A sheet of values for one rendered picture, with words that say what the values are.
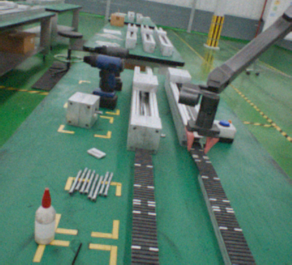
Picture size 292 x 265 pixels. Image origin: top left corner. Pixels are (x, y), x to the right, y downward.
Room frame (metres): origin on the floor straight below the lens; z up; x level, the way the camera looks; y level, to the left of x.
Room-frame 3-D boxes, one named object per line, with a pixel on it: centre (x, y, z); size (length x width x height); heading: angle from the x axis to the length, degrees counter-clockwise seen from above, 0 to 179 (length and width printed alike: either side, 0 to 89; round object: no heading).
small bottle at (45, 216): (0.45, 0.15, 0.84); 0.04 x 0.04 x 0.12
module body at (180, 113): (1.38, -0.16, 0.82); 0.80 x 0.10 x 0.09; 5
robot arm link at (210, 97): (0.93, -0.19, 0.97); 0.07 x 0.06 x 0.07; 76
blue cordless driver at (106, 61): (1.25, 0.23, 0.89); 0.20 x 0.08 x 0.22; 89
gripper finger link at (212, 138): (0.93, -0.21, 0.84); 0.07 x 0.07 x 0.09; 5
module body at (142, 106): (1.37, 0.03, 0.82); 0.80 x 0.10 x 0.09; 5
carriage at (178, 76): (1.63, -0.14, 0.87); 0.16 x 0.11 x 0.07; 5
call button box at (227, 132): (1.11, -0.30, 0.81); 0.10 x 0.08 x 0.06; 95
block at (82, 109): (1.03, 0.22, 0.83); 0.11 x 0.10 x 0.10; 87
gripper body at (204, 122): (0.93, -0.19, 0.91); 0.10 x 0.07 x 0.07; 95
